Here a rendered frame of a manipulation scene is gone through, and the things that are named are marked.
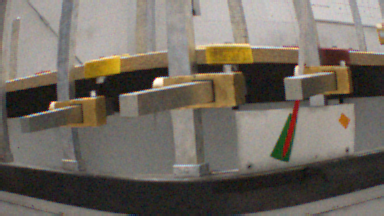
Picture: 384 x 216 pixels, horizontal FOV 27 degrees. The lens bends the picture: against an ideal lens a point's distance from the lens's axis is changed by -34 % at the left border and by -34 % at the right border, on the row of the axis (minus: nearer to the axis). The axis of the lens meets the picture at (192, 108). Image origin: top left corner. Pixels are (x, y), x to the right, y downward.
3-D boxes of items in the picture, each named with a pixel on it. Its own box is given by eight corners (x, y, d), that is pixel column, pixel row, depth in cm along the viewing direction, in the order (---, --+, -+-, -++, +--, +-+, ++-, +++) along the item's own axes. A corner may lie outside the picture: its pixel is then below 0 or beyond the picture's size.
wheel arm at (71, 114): (31, 137, 166) (28, 114, 166) (21, 137, 167) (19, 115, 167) (115, 119, 206) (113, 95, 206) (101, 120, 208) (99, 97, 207)
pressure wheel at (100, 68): (129, 115, 203) (126, 51, 203) (93, 119, 200) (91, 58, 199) (113, 114, 210) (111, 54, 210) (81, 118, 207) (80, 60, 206)
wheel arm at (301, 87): (304, 105, 145) (301, 74, 145) (285, 107, 146) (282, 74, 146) (347, 89, 185) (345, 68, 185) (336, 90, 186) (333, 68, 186)
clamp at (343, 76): (349, 93, 172) (346, 67, 172) (296, 96, 177) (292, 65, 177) (353, 92, 177) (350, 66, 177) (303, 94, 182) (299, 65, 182)
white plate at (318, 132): (353, 155, 172) (353, 103, 171) (238, 174, 182) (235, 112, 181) (354, 154, 172) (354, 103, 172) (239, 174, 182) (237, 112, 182)
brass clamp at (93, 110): (95, 127, 190) (93, 98, 190) (48, 127, 195) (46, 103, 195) (108, 124, 196) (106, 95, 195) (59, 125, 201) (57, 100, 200)
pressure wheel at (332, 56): (351, 103, 179) (345, 46, 178) (323, 105, 182) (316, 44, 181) (356, 101, 186) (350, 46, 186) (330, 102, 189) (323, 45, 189)
